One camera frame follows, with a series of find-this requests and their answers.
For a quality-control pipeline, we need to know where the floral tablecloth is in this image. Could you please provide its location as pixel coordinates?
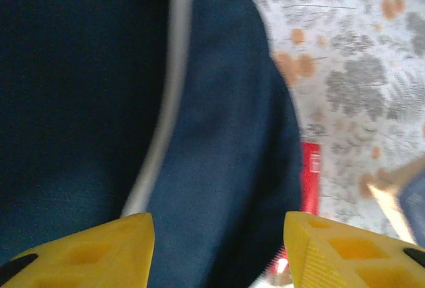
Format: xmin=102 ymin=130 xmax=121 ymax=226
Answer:
xmin=241 ymin=0 xmax=425 ymax=246

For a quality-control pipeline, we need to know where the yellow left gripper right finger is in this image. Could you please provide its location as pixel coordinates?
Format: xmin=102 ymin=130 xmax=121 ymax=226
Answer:
xmin=285 ymin=210 xmax=425 ymax=288

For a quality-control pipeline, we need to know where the navy book gold title label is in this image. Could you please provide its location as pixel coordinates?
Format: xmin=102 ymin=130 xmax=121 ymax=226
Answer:
xmin=365 ymin=157 xmax=425 ymax=246

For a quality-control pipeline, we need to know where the navy blue student backpack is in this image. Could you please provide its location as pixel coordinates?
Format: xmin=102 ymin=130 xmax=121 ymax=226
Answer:
xmin=0 ymin=0 xmax=303 ymax=288

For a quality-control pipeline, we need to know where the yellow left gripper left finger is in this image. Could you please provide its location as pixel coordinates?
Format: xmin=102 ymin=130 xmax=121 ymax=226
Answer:
xmin=0 ymin=212 xmax=156 ymax=288

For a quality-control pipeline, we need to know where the white red stationery packet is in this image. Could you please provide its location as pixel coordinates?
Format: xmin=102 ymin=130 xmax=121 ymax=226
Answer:
xmin=264 ymin=141 xmax=323 ymax=283

